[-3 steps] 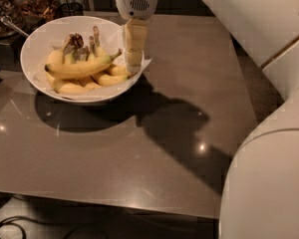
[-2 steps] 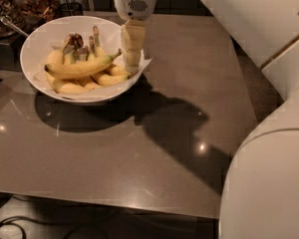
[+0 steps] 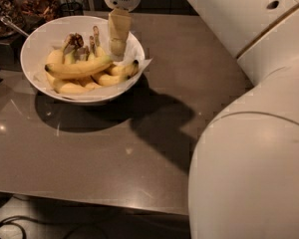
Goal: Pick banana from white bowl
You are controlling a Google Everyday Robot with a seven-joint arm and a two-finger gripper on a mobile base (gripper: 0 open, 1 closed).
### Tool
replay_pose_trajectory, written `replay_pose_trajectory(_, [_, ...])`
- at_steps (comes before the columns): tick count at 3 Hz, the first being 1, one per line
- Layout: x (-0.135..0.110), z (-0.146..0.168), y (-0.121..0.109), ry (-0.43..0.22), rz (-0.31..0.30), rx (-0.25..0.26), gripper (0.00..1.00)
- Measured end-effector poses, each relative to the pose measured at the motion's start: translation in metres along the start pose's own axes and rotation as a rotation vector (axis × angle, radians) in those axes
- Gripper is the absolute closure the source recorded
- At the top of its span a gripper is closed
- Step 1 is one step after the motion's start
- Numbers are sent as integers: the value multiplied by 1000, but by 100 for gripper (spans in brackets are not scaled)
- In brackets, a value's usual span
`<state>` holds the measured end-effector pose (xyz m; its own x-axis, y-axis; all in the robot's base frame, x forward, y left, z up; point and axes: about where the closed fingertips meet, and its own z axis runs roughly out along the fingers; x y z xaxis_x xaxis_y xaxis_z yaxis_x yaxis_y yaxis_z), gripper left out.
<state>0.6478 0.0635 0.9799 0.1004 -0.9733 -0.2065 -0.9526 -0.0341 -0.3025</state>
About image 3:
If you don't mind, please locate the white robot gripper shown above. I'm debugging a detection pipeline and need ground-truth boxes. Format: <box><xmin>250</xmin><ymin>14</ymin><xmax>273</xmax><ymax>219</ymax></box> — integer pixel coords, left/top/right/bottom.
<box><xmin>104</xmin><ymin>0</ymin><xmax>141</xmax><ymax>61</ymax></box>

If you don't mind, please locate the long yellow banana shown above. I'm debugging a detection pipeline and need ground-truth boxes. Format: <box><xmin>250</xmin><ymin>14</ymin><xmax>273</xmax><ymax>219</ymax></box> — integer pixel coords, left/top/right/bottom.
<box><xmin>45</xmin><ymin>55</ymin><xmax>113</xmax><ymax>80</ymax></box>

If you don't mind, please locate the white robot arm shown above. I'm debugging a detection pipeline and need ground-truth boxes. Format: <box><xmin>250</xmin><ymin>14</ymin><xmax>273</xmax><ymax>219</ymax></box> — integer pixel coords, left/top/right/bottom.
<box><xmin>187</xmin><ymin>0</ymin><xmax>299</xmax><ymax>239</ymax></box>

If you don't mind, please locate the white paper bowl liner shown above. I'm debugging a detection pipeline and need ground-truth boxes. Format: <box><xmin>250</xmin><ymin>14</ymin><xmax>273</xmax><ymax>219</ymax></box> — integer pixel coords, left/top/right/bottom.
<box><xmin>29</xmin><ymin>23</ymin><xmax>153</xmax><ymax>102</ymax></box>

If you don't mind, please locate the right small yellow banana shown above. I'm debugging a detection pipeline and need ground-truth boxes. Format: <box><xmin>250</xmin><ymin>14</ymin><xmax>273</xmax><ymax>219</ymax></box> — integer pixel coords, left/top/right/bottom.
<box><xmin>106</xmin><ymin>60</ymin><xmax>139</xmax><ymax>77</ymax></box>

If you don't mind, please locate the yellow banana bunch behind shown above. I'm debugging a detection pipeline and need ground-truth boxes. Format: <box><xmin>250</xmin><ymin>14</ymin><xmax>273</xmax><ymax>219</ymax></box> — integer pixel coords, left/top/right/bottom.
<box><xmin>46</xmin><ymin>26</ymin><xmax>106</xmax><ymax>65</ymax></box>

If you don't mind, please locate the middle yellow banana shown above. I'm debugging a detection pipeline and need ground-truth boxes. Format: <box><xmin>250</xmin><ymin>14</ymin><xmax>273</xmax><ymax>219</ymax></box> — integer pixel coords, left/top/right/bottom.
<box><xmin>92</xmin><ymin>72</ymin><xmax>128</xmax><ymax>87</ymax></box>

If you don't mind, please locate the white ceramic bowl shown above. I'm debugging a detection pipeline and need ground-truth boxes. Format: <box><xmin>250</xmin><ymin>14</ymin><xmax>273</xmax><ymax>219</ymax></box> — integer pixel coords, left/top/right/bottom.
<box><xmin>20</xmin><ymin>15</ymin><xmax>147</xmax><ymax>105</ymax></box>

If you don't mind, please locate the bottom left yellow banana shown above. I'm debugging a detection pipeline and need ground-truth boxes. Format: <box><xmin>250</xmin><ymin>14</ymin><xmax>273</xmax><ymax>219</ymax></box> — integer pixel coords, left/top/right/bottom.
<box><xmin>46</xmin><ymin>73</ymin><xmax>88</xmax><ymax>95</ymax></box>

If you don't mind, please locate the glass jar of snacks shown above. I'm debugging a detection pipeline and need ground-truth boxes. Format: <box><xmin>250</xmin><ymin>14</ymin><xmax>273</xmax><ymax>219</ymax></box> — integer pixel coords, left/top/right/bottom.
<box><xmin>0</xmin><ymin>0</ymin><xmax>26</xmax><ymax>40</ymax></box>

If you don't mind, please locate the black wire basket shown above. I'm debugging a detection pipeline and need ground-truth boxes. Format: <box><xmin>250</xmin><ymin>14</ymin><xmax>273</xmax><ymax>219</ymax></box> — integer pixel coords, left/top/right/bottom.
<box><xmin>60</xmin><ymin>2</ymin><xmax>83</xmax><ymax>17</ymax></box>

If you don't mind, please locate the metal spoon handle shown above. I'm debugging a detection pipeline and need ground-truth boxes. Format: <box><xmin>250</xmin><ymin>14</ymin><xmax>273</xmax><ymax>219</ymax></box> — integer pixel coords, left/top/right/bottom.
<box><xmin>0</xmin><ymin>16</ymin><xmax>29</xmax><ymax>38</ymax></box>

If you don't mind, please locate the black cable on floor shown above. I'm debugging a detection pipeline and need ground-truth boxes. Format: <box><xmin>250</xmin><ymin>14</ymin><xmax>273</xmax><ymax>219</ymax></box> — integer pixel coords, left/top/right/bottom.
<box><xmin>0</xmin><ymin>216</ymin><xmax>48</xmax><ymax>239</ymax></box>

